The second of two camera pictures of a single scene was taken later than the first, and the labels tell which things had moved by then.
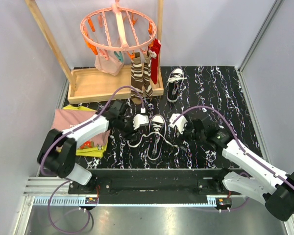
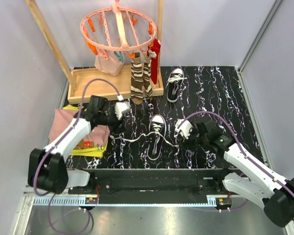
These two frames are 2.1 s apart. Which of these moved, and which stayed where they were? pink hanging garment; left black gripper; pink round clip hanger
Moved: left black gripper
Stayed: pink hanging garment; pink round clip hanger
